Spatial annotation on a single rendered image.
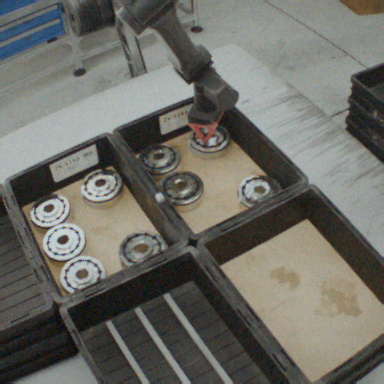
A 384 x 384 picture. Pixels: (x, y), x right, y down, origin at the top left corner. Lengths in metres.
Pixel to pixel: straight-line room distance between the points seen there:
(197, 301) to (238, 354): 0.15
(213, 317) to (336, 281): 0.27
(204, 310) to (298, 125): 0.77
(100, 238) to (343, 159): 0.74
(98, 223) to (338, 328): 0.60
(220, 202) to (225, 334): 0.35
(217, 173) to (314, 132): 0.44
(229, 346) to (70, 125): 0.97
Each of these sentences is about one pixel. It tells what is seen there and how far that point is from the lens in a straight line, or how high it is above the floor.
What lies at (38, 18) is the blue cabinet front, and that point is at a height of 0.49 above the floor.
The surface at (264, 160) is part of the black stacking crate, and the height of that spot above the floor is 0.87.
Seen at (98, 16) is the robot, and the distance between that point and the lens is 1.96.
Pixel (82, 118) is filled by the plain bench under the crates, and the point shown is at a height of 0.70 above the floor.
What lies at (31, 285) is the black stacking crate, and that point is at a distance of 1.20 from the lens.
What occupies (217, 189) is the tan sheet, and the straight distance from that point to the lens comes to 1.29.
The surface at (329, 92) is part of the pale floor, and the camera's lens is 3.02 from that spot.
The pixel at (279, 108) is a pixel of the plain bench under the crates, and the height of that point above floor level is 0.70.
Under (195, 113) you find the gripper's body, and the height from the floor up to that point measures 0.96.
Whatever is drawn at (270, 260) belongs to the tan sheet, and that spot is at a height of 0.83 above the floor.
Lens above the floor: 1.78
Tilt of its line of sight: 47 degrees down
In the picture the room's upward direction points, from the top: 5 degrees counter-clockwise
